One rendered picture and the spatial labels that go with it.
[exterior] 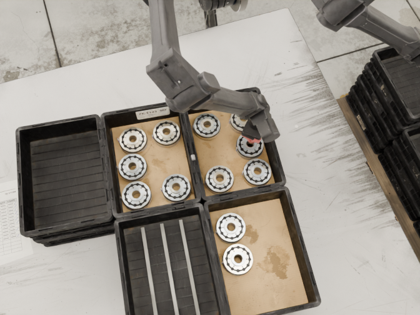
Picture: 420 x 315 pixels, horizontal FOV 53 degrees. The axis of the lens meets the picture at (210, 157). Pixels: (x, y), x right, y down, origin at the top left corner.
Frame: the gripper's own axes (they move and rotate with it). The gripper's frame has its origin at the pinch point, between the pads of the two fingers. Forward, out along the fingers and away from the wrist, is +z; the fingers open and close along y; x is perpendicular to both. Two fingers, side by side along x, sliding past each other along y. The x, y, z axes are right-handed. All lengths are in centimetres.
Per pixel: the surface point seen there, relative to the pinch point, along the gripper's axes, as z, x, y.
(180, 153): 10.9, 22.5, -14.6
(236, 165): 11.2, 1.6, -9.8
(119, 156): 11, 43, -26
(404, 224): 81, -85, 25
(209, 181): 8.0, 7.5, -20.6
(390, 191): 82, -73, 39
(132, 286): 10, 15, -64
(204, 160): 11.1, 13.2, -13.3
